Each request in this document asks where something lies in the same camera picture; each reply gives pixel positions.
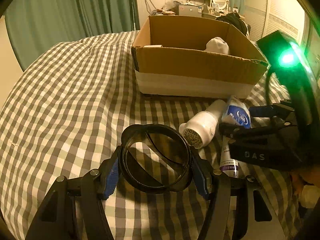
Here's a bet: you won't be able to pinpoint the blue tissue pack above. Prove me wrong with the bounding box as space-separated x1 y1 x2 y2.
221 96 251 129

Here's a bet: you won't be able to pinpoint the white bottle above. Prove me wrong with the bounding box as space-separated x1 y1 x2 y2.
178 99 227 149

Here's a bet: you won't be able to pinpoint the white purple tube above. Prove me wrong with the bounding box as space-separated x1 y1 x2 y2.
220 136 239 178

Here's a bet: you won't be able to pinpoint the cardboard box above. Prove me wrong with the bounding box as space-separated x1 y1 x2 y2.
131 16 267 99

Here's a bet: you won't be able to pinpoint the black clothes on chair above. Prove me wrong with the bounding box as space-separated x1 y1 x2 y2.
216 12 251 39

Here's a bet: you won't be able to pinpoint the white louvered wardrobe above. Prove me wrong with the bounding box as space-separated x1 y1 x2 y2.
244 0 309 48

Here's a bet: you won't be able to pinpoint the silver mini fridge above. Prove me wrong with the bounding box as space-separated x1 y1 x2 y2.
178 4 202 17

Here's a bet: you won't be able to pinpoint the large green curtain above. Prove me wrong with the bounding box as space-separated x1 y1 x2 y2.
4 0 139 70

